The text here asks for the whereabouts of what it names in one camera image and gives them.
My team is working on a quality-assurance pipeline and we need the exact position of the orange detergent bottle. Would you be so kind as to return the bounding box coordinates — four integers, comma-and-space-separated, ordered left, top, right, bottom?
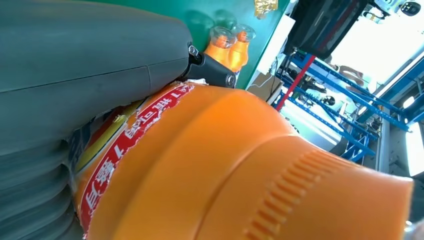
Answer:
227, 23, 257, 74
203, 25, 238, 67
71, 81, 415, 240

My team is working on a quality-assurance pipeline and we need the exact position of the green table mat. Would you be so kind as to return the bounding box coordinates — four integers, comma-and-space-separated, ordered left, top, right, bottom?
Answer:
82, 0, 291, 90

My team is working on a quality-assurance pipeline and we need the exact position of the cardboard box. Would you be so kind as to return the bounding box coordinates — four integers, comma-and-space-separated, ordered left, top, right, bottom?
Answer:
247, 72, 283, 104

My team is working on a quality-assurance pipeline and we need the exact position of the yellow taped cardboard sheet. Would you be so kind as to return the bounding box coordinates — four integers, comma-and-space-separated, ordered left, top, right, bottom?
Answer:
254, 0, 279, 19

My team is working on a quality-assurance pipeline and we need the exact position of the white table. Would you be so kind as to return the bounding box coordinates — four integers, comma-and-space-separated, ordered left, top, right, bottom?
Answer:
246, 13, 297, 107

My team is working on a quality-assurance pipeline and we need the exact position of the red pole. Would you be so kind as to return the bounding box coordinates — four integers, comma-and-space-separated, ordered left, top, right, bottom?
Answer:
274, 54, 316, 112

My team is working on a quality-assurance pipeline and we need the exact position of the black carry case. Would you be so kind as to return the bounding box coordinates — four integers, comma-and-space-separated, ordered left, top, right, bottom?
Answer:
284, 0, 369, 61

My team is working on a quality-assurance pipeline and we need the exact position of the blue metal rack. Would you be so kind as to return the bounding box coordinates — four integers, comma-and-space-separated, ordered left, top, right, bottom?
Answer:
273, 49, 424, 163

